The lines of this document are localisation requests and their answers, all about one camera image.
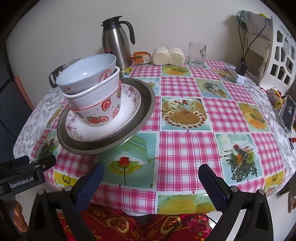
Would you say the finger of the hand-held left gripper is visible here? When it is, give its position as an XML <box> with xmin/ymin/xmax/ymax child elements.
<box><xmin>30</xmin><ymin>154</ymin><xmax>56</xmax><ymax>172</ymax></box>
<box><xmin>0</xmin><ymin>156</ymin><xmax>30</xmax><ymax>168</ymax></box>

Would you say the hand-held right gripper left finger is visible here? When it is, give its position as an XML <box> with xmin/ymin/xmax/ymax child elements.
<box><xmin>27</xmin><ymin>163</ymin><xmax>104</xmax><ymax>241</ymax></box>

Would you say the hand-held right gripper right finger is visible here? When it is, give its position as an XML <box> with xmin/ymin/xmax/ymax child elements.
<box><xmin>198</xmin><ymin>164</ymin><xmax>274</xmax><ymax>241</ymax></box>

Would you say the round floral rim plate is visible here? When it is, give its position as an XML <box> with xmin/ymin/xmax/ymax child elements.
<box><xmin>65</xmin><ymin>83</ymin><xmax>141</xmax><ymax>142</ymax></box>

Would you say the plain white square bowl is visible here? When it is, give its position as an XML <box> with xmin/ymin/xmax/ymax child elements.
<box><xmin>62</xmin><ymin>66</ymin><xmax>121</xmax><ymax>110</ymax></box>

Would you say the small pale blue bowl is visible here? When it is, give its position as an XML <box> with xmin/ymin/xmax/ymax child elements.
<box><xmin>55</xmin><ymin>54</ymin><xmax>117</xmax><ymax>95</ymax></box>

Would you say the round stainless steel plate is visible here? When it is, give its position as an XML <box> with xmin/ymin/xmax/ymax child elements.
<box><xmin>57</xmin><ymin>77</ymin><xmax>156</xmax><ymax>155</ymax></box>

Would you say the person's left hand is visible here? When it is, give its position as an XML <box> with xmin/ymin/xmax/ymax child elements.
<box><xmin>13</xmin><ymin>200</ymin><xmax>27</xmax><ymax>230</ymax></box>

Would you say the dark cabinet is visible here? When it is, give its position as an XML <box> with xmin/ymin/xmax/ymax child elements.
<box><xmin>0</xmin><ymin>76</ymin><xmax>35</xmax><ymax>149</ymax></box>

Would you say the pink checked tablecloth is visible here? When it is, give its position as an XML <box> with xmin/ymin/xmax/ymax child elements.
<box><xmin>30</xmin><ymin>59</ymin><xmax>287</xmax><ymax>216</ymax></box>

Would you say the red embroidered cloth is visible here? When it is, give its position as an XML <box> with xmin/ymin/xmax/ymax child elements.
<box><xmin>58</xmin><ymin>204</ymin><xmax>213</xmax><ymax>241</ymax></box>

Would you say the reddish brown board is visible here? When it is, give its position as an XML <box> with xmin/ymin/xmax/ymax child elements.
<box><xmin>14</xmin><ymin>75</ymin><xmax>35</xmax><ymax>112</ymax></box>

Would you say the black smartphone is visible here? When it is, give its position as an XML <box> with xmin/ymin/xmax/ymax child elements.
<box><xmin>280</xmin><ymin>95</ymin><xmax>296</xmax><ymax>132</ymax></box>

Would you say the yellow candy packet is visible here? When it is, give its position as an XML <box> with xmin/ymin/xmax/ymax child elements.
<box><xmin>267</xmin><ymin>88</ymin><xmax>287</xmax><ymax>109</ymax></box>

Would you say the white adapter box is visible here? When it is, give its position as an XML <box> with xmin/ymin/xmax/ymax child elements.
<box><xmin>228</xmin><ymin>66</ymin><xmax>245</xmax><ymax>84</ymax></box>

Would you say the black charger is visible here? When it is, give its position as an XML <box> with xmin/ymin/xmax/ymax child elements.
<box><xmin>235</xmin><ymin>59</ymin><xmax>248</xmax><ymax>76</ymax></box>

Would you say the clear glass mug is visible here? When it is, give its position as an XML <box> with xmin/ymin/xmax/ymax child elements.
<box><xmin>187</xmin><ymin>42</ymin><xmax>207</xmax><ymax>68</ymax></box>

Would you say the orange snack packet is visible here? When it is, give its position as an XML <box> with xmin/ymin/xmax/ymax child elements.
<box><xmin>131</xmin><ymin>51</ymin><xmax>153</xmax><ymax>65</ymax></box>

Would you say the stainless steel thermos jug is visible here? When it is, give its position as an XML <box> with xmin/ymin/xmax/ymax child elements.
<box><xmin>101</xmin><ymin>16</ymin><xmax>136</xmax><ymax>70</ymax></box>

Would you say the bag of steamed buns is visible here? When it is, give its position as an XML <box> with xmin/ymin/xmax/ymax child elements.
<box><xmin>152</xmin><ymin>47</ymin><xmax>186</xmax><ymax>66</ymax></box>

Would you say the pale printed fabric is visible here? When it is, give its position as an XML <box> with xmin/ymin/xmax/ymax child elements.
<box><xmin>236</xmin><ymin>10</ymin><xmax>273</xmax><ymax>40</ymax></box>

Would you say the white lattice chair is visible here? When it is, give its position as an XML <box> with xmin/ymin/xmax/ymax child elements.
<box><xmin>245</xmin><ymin>16</ymin><xmax>296</xmax><ymax>90</ymax></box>

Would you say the glass pot with black handle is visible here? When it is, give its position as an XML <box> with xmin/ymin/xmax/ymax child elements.
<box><xmin>48</xmin><ymin>65</ymin><xmax>65</xmax><ymax>88</ymax></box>

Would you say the black charger cable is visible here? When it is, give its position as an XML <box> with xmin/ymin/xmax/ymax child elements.
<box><xmin>238</xmin><ymin>10</ymin><xmax>271</xmax><ymax>62</ymax></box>

